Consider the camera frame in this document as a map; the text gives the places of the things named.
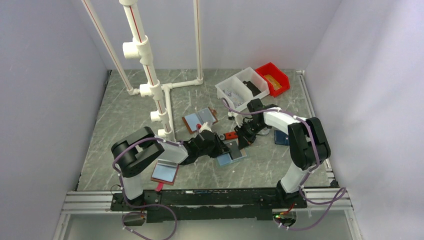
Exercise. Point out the red handled adjustable wrench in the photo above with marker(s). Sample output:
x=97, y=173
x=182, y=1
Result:
x=233, y=135

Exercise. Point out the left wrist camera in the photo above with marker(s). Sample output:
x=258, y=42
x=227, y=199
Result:
x=207, y=126

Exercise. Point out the brown card holder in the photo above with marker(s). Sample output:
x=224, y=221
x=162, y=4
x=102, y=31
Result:
x=205, y=115

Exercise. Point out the red card holder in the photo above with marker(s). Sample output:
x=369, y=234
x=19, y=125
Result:
x=165, y=172

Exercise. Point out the black part in bin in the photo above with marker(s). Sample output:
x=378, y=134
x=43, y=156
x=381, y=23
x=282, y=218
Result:
x=254, y=90

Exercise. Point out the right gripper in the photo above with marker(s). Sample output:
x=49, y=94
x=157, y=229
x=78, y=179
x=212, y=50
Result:
x=243, y=140

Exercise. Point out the yellow item in red bin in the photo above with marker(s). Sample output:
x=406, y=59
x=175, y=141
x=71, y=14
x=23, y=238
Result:
x=275, y=84

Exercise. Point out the grey credit card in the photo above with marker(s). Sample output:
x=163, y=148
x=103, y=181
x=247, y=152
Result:
x=234, y=151

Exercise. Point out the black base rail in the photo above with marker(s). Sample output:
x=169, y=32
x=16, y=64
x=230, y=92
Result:
x=209, y=204

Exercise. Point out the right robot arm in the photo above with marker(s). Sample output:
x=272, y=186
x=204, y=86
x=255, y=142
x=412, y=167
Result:
x=308, y=144

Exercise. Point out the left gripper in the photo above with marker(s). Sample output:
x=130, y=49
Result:
x=220, y=147

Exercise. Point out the grey parts in bin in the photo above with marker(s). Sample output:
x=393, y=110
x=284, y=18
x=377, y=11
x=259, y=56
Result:
x=233, y=97

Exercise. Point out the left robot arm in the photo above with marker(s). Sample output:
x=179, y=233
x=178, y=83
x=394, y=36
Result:
x=134, y=153

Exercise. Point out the red plastic bin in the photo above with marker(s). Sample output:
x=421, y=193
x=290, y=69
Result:
x=282, y=78

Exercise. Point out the white divided bin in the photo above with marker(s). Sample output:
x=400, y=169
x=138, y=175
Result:
x=235, y=82

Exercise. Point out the white pvc pipe frame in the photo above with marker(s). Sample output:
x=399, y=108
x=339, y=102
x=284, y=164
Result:
x=139, y=48

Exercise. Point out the navy blue card holder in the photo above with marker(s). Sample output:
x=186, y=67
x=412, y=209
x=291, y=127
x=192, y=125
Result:
x=281, y=138

